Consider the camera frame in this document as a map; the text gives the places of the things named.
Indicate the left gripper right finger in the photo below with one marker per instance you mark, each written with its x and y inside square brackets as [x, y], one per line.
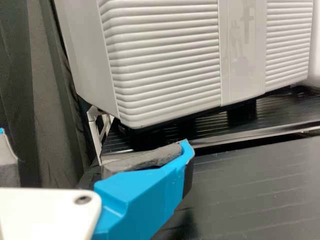
[145, 195]

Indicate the incubator door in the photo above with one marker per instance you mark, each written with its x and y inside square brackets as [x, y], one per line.
[162, 62]

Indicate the white incubator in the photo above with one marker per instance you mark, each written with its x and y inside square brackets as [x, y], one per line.
[82, 62]

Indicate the white slotted bracket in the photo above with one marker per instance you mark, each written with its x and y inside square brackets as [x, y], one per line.
[90, 130]

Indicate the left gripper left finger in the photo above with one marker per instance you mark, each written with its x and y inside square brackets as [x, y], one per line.
[7, 170]

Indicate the white box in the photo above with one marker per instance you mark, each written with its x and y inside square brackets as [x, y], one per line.
[315, 50]

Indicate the black platform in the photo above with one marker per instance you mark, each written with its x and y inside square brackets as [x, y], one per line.
[250, 187]
[275, 112]

